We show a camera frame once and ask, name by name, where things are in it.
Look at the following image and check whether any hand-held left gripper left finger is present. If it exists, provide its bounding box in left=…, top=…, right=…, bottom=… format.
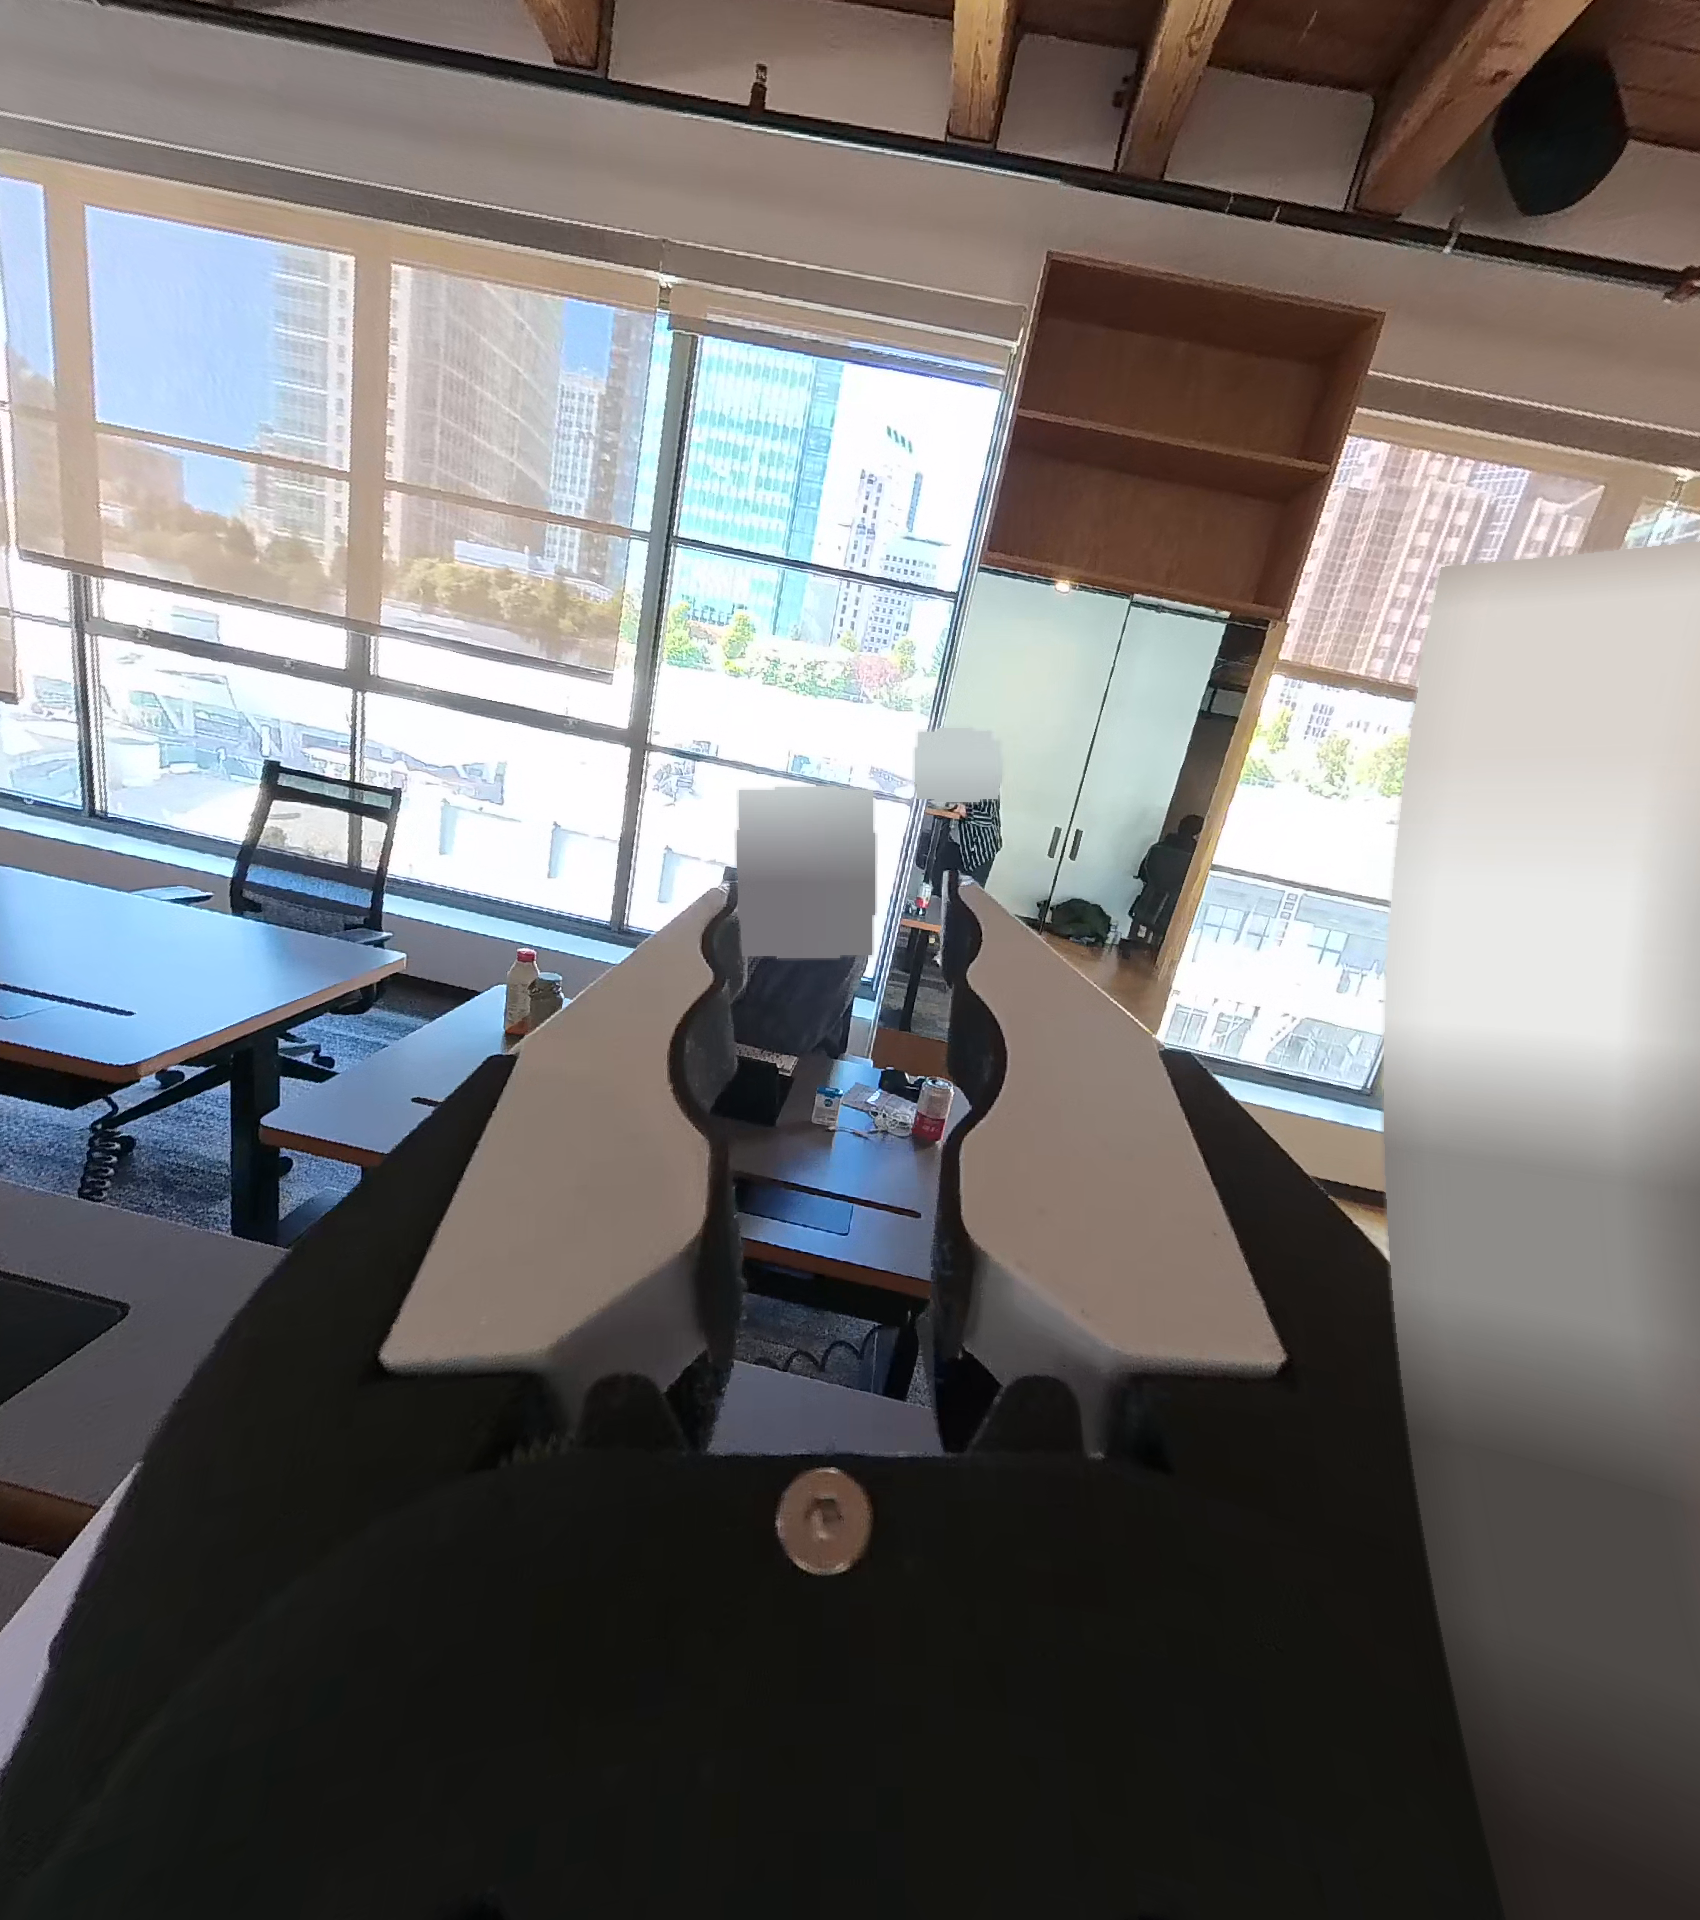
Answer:
left=379, top=880, right=747, bottom=1438

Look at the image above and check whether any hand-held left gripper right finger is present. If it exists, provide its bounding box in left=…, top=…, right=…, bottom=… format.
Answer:
left=927, top=880, right=1286, bottom=1455

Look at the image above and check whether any dark brown desk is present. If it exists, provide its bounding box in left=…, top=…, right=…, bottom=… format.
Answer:
left=0, top=853, right=410, bottom=1246
left=0, top=1149, right=294, bottom=1556
left=258, top=973, right=944, bottom=1307

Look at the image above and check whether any black box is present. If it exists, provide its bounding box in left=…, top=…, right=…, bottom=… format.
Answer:
left=710, top=1045, right=797, bottom=1131

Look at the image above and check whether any black mesh office chair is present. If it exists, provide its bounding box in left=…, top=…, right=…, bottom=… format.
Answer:
left=135, top=761, right=404, bottom=1081

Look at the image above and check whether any white double-door cabinet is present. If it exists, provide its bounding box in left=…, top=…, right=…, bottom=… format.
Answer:
left=929, top=573, right=1232, bottom=941

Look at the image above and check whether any black ceiling pipe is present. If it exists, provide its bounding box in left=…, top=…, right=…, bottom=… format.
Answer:
left=83, top=0, right=1700, bottom=310

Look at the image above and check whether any black ceiling speaker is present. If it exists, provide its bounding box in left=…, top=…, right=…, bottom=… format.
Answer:
left=1492, top=50, right=1634, bottom=218

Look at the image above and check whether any wooden wall shelf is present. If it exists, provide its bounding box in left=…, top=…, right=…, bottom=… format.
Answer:
left=982, top=252, right=1388, bottom=624

